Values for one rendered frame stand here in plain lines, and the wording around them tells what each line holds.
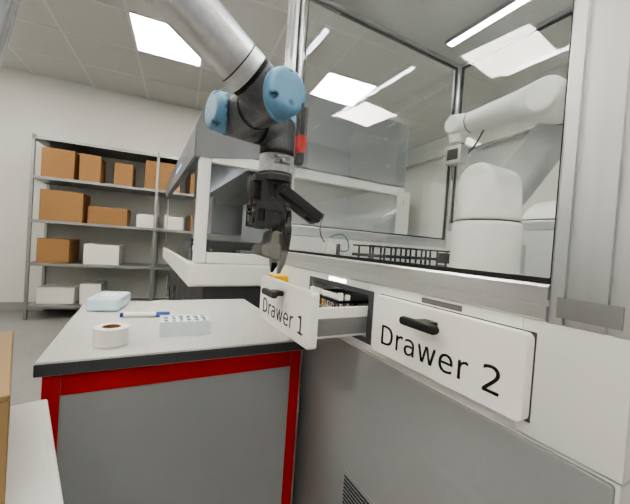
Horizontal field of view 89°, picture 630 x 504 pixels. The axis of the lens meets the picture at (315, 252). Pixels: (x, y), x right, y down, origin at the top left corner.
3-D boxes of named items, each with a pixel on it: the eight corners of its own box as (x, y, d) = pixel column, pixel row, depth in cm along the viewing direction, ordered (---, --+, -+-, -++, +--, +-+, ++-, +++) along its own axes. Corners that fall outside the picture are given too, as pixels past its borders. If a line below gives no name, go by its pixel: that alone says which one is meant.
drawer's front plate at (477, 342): (520, 424, 39) (527, 334, 39) (370, 349, 65) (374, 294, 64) (528, 421, 40) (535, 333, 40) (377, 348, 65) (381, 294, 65)
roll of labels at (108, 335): (115, 337, 79) (116, 321, 79) (134, 342, 76) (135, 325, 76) (85, 344, 72) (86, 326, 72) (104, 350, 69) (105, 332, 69)
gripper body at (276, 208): (244, 229, 72) (248, 175, 72) (280, 232, 76) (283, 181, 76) (255, 229, 66) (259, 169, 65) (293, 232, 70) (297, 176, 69)
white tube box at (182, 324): (159, 337, 81) (160, 322, 81) (159, 328, 88) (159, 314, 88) (210, 334, 86) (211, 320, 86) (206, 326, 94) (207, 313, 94)
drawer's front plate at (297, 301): (308, 351, 61) (312, 293, 60) (258, 316, 86) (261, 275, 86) (316, 350, 61) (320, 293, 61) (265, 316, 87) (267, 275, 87)
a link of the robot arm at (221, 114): (228, 74, 55) (281, 97, 62) (203, 94, 63) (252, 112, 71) (225, 120, 55) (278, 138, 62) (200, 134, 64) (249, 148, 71)
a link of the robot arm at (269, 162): (285, 163, 76) (300, 156, 69) (284, 182, 76) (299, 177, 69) (254, 157, 73) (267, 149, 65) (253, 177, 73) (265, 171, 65)
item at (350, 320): (312, 340, 63) (315, 309, 63) (267, 311, 85) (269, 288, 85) (451, 327, 82) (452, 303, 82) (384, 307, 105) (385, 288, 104)
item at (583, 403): (622, 485, 32) (635, 341, 32) (268, 299, 122) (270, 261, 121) (789, 369, 77) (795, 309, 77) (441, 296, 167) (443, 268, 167)
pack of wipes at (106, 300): (118, 312, 103) (119, 298, 103) (84, 311, 101) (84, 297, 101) (130, 303, 118) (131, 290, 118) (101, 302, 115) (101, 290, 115)
